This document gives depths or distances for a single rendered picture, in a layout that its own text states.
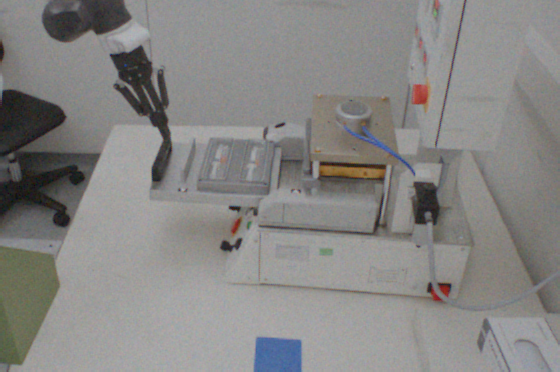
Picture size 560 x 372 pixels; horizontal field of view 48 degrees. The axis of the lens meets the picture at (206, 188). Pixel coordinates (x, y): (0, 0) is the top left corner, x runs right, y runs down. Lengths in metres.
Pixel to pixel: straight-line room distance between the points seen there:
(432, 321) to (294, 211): 0.37
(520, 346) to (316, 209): 0.47
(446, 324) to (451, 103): 0.47
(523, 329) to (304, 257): 0.46
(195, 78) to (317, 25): 0.61
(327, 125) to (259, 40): 1.54
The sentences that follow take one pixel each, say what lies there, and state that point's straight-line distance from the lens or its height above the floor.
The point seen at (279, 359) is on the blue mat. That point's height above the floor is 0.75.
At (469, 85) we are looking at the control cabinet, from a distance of 1.25.
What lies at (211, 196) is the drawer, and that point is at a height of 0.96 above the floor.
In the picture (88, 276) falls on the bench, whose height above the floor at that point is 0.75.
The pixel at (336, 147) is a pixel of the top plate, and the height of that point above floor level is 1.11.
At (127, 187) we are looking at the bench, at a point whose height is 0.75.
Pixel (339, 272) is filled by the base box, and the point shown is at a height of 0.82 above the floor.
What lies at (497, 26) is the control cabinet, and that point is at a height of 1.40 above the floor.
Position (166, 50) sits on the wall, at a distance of 2.98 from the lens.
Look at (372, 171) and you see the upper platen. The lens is 1.39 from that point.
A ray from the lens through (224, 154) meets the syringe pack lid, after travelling 1.51.
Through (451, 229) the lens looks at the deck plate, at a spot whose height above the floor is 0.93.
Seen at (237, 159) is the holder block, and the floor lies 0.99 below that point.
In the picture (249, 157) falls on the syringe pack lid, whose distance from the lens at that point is 1.50.
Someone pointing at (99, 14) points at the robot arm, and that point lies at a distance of 1.37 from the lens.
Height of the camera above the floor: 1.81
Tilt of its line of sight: 35 degrees down
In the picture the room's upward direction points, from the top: 3 degrees counter-clockwise
